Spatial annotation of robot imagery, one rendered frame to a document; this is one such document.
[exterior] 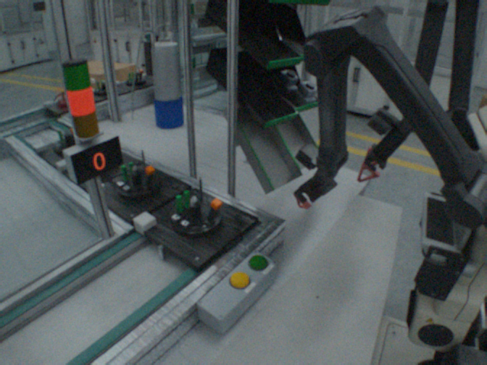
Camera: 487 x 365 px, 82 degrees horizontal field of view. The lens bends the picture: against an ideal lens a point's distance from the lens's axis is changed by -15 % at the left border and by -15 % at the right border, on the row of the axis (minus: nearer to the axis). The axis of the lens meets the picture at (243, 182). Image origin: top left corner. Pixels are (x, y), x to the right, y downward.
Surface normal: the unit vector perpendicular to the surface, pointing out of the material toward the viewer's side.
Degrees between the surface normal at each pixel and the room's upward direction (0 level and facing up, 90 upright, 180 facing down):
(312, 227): 0
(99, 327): 0
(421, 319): 90
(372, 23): 55
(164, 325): 0
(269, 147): 45
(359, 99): 90
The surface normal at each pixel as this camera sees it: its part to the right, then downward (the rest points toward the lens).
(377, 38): 0.26, -0.06
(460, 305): -0.47, 0.46
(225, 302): 0.02, -0.85
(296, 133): 0.49, -0.32
